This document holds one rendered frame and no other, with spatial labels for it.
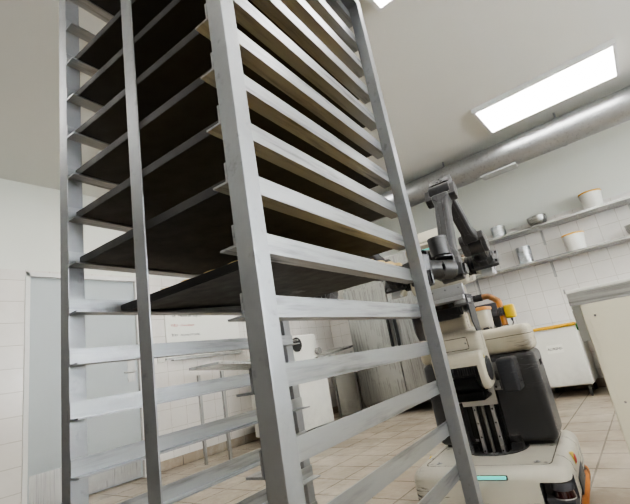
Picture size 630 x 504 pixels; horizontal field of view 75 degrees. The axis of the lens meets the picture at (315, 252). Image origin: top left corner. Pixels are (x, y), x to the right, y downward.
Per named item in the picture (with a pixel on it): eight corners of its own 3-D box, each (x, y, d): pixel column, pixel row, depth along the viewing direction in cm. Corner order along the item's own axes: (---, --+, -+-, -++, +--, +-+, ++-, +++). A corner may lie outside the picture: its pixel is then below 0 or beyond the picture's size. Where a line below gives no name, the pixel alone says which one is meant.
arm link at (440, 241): (470, 274, 125) (443, 282, 129) (459, 239, 129) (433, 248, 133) (459, 268, 115) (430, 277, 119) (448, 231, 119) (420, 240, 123)
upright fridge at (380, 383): (488, 397, 546) (449, 250, 600) (464, 410, 476) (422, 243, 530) (395, 405, 627) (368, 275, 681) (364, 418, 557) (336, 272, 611)
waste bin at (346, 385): (377, 407, 646) (369, 364, 663) (358, 414, 604) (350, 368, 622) (349, 409, 677) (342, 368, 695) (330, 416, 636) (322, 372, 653)
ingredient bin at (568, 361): (542, 401, 451) (521, 330, 471) (552, 392, 501) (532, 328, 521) (600, 396, 420) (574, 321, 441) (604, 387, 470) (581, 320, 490)
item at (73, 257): (283, 286, 128) (282, 277, 129) (290, 284, 127) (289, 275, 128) (68, 266, 76) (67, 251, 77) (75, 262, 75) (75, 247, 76)
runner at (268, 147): (391, 219, 111) (389, 208, 111) (401, 215, 109) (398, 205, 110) (206, 132, 58) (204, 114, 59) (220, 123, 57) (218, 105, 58)
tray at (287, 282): (298, 302, 131) (297, 297, 131) (416, 269, 111) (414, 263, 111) (121, 312, 81) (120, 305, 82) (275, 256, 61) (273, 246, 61)
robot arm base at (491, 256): (497, 251, 185) (470, 258, 191) (491, 239, 181) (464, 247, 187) (499, 265, 179) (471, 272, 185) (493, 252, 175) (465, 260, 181)
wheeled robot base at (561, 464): (462, 481, 230) (450, 433, 236) (594, 481, 197) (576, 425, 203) (419, 534, 174) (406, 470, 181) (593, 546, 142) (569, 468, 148)
